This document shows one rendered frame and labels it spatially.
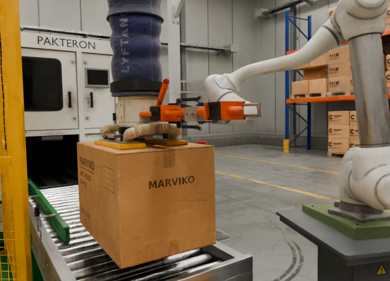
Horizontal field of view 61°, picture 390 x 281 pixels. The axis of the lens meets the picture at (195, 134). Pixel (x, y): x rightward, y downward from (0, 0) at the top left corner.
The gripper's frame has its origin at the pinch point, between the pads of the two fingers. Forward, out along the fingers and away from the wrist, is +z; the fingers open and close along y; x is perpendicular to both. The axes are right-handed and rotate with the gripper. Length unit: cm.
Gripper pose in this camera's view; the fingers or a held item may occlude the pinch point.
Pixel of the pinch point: (168, 113)
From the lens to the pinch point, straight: 120.1
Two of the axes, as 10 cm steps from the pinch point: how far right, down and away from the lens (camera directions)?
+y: 0.1, 10.0, 0.6
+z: -8.4, 0.4, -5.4
